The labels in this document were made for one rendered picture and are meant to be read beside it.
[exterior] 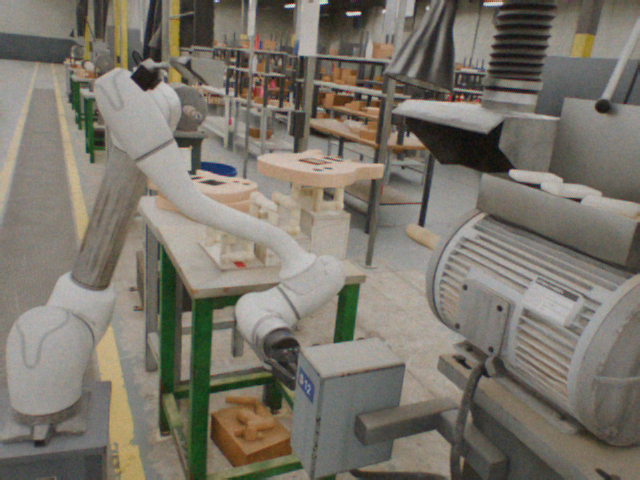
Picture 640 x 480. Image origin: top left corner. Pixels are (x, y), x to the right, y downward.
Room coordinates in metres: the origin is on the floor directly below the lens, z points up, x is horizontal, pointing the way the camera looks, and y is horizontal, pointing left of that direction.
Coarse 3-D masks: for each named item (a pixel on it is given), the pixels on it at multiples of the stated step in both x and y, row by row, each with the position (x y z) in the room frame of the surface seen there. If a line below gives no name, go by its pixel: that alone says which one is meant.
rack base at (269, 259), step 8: (280, 224) 1.88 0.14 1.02; (288, 224) 1.89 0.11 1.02; (240, 240) 1.88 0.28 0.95; (296, 240) 1.73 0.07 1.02; (304, 240) 1.74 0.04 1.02; (256, 248) 1.75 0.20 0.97; (264, 248) 1.69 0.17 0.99; (304, 248) 1.74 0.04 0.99; (256, 256) 1.74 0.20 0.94; (264, 256) 1.68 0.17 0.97; (272, 256) 1.69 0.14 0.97; (264, 264) 1.68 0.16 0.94; (272, 264) 1.69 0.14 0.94; (280, 264) 1.70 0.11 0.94
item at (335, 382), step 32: (320, 352) 0.83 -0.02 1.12; (352, 352) 0.84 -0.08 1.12; (384, 352) 0.85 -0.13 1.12; (320, 384) 0.75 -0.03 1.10; (352, 384) 0.78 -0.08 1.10; (384, 384) 0.80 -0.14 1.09; (320, 416) 0.75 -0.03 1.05; (352, 416) 0.78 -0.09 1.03; (320, 448) 0.76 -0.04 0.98; (352, 448) 0.78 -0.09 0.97; (384, 448) 0.81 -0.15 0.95
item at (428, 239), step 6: (408, 228) 1.16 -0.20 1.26; (414, 228) 1.15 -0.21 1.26; (420, 228) 1.14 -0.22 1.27; (408, 234) 1.16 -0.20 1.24; (414, 234) 1.14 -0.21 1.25; (420, 234) 1.12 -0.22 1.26; (426, 234) 1.11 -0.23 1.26; (432, 234) 1.11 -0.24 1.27; (414, 240) 1.15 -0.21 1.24; (420, 240) 1.12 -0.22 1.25; (426, 240) 1.10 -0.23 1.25; (432, 240) 1.09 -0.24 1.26; (438, 240) 1.08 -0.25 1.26; (426, 246) 1.10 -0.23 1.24; (432, 246) 1.08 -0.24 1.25
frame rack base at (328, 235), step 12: (300, 204) 1.88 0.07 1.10; (288, 216) 1.91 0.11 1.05; (300, 216) 1.83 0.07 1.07; (312, 216) 1.76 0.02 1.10; (324, 216) 1.78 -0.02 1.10; (336, 216) 1.80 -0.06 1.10; (348, 216) 1.82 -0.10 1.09; (300, 228) 1.82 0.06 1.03; (312, 228) 1.76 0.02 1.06; (324, 228) 1.78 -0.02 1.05; (336, 228) 1.80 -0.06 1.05; (348, 228) 1.82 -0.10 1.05; (312, 240) 1.76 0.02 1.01; (324, 240) 1.78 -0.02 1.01; (336, 240) 1.80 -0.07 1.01; (312, 252) 1.76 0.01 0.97; (324, 252) 1.78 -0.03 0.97; (336, 252) 1.81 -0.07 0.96
